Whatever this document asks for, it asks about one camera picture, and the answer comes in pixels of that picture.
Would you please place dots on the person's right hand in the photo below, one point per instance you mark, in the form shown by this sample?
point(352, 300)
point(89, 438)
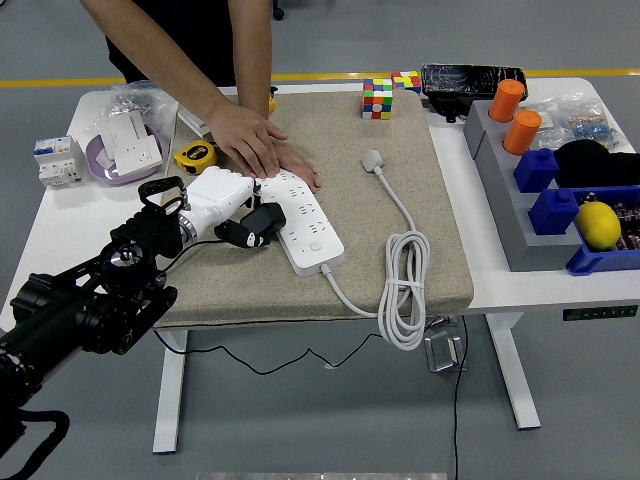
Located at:
point(245, 137)

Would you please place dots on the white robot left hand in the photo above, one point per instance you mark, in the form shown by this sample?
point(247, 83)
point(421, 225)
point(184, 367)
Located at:
point(220, 192)

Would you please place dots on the person's left hand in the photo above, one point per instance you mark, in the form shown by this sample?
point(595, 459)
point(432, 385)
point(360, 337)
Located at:
point(297, 165)

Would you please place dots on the black plug adapter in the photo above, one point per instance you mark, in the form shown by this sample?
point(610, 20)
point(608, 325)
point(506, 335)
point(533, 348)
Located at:
point(267, 217)

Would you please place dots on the white power strip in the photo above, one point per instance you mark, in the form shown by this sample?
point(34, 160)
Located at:
point(307, 257)

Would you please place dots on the person's left forearm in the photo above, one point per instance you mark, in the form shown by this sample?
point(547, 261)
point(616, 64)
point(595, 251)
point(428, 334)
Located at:
point(252, 50)

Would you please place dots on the person's right forearm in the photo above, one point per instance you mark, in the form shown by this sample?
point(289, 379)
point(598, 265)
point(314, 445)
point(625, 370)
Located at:
point(150, 45)

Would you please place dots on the small yellow black tool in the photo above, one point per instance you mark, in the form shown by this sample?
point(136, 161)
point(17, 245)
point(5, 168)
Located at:
point(273, 105)

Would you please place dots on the yellow tape measure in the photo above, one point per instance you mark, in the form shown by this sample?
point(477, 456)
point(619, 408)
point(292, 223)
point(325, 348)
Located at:
point(197, 156)

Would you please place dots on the grey-brown mat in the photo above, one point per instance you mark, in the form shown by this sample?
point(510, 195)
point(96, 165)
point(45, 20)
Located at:
point(350, 220)

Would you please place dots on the purple bowl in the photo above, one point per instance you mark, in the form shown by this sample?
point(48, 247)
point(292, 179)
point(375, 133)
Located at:
point(132, 180)

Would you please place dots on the large Rubik's cube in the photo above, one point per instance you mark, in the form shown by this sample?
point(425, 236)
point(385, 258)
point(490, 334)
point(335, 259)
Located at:
point(377, 100)

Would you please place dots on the person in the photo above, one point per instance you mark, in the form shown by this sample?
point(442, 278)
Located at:
point(200, 30)

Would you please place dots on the clear bag of metal parts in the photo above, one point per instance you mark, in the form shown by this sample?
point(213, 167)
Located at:
point(132, 100)

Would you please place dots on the black chair caster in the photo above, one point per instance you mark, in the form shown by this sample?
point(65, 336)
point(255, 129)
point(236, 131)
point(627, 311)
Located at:
point(278, 12)

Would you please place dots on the small Rubik's cube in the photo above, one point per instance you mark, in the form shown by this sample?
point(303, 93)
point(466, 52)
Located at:
point(407, 80)

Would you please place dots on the white circuit breaker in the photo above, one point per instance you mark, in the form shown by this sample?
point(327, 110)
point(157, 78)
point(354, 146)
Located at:
point(52, 160)

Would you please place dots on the black wrapped box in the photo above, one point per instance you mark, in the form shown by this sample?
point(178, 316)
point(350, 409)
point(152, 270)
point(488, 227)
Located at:
point(460, 82)

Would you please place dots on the grey stepped block holder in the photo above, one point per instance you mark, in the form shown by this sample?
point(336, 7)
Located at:
point(500, 165)

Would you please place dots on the white table leg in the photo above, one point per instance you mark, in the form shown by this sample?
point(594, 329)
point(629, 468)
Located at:
point(515, 380)
point(170, 400)

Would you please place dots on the orange cylinder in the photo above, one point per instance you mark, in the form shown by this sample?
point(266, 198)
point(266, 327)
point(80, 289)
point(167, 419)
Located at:
point(506, 100)
point(521, 132)

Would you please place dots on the blue block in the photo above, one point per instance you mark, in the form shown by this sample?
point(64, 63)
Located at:
point(552, 212)
point(535, 170)

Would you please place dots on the clear bag of components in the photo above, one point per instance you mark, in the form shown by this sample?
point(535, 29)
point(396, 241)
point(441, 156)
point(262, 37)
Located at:
point(580, 122)

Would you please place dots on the black cloth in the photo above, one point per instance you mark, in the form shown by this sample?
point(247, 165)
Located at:
point(590, 162)

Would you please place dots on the yellow lemon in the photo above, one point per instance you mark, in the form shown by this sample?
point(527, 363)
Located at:
point(597, 225)

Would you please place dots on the blue plastic bin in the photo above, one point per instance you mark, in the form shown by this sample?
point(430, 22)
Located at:
point(600, 260)

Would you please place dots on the black table control panel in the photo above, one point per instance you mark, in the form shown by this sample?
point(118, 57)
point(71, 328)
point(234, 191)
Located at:
point(600, 313)

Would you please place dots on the dark circuit boards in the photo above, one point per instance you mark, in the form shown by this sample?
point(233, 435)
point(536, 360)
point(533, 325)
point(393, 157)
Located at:
point(631, 215)

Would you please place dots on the white square wall switch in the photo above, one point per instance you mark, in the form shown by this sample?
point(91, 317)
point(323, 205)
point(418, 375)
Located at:
point(192, 120)

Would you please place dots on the white wall socket panel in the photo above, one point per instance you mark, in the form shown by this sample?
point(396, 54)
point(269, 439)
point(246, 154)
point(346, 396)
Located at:
point(142, 157)

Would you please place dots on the white switch panel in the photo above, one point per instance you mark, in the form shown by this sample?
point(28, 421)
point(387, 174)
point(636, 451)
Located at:
point(120, 127)

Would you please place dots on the clear acrylic bracket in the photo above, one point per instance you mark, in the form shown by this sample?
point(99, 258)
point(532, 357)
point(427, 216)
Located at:
point(442, 352)

